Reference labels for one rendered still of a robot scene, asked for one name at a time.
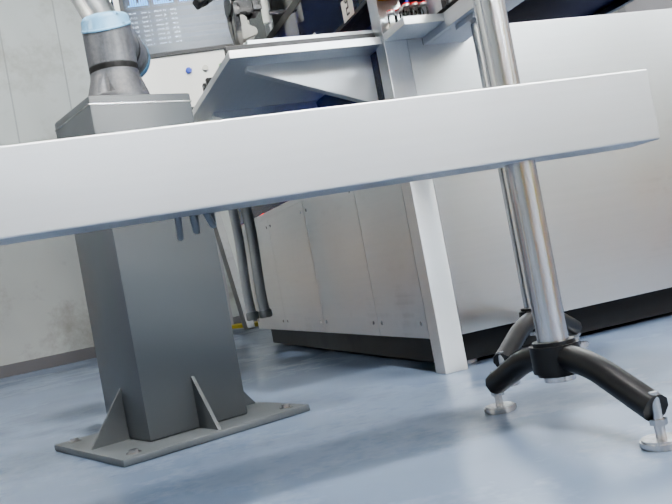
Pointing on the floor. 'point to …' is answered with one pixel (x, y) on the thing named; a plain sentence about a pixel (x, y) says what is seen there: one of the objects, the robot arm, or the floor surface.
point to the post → (422, 211)
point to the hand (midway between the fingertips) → (238, 48)
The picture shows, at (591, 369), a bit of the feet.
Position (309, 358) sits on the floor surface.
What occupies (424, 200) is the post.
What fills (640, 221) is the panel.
